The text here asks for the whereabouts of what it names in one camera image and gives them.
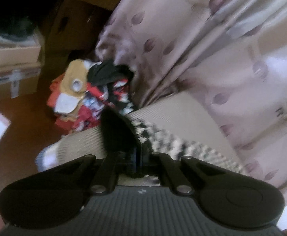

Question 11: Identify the black white striped knit sweater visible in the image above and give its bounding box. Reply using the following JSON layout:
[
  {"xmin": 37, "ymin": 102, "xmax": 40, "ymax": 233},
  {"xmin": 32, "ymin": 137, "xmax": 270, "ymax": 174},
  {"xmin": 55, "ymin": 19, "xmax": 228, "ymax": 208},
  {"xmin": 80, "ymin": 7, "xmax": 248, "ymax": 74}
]
[{"xmin": 100, "ymin": 108, "xmax": 243, "ymax": 178}]

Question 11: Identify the upper cardboard box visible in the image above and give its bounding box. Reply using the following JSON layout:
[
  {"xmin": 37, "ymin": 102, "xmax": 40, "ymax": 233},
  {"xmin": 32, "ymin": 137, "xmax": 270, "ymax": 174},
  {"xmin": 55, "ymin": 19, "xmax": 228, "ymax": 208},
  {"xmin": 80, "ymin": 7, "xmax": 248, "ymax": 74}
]
[{"xmin": 0, "ymin": 29, "xmax": 45, "ymax": 67}]

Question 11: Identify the pile of colourful clothes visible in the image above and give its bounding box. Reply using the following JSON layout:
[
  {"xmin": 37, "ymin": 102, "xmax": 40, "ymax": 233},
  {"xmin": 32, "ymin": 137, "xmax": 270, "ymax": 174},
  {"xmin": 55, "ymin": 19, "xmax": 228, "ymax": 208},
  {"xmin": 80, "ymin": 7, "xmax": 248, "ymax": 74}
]
[{"xmin": 47, "ymin": 59, "xmax": 135, "ymax": 133}]

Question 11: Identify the beige woven mattress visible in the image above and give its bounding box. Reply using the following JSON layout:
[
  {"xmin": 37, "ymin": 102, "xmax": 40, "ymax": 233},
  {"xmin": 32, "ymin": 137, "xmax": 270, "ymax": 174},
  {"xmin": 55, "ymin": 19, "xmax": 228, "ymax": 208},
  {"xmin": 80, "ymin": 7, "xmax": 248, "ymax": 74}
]
[{"xmin": 34, "ymin": 92, "xmax": 245, "ymax": 187}]

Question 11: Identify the pink floral curtain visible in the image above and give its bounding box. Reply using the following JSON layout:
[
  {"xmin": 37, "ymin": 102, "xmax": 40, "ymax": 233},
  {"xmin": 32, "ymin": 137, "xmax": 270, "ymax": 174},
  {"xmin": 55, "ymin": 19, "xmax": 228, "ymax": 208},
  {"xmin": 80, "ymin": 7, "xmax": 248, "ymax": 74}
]
[{"xmin": 95, "ymin": 0, "xmax": 287, "ymax": 201}]

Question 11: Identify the lower taped cardboard box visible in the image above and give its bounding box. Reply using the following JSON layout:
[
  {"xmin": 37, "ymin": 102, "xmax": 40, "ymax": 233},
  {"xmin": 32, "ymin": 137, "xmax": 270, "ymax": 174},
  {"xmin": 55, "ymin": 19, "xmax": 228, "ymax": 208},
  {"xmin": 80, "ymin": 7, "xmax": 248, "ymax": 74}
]
[{"xmin": 0, "ymin": 62, "xmax": 42, "ymax": 100}]

